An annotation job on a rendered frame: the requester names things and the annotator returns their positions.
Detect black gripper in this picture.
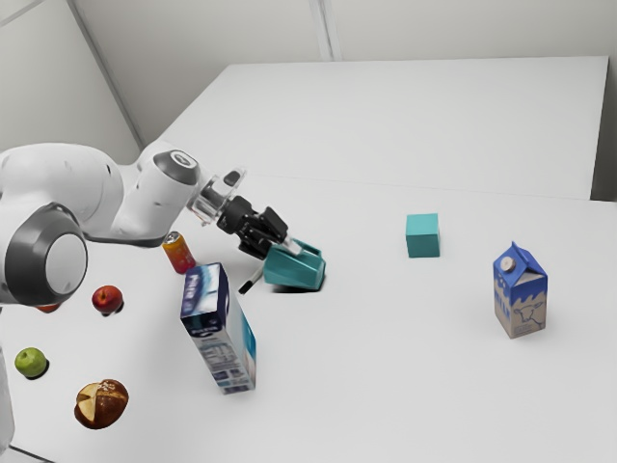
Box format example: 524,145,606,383
216,194,314,262

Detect teal faceted mug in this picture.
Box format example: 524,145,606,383
262,238,328,292

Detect white pen with black cap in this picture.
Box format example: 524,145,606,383
238,269,264,295

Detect tall blue white carton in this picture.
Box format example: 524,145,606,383
179,261,257,396

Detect orange drink can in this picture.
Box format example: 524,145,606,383
161,231,198,276

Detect teal cube block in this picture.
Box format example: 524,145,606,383
405,212,442,259

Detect red apple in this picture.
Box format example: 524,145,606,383
91,285,124,316

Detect blue gable-top milk carton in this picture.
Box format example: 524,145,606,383
492,240,550,340

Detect brown pretzel bun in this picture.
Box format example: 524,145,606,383
72,378,130,430

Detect green apple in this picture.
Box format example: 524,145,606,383
13,346,48,379

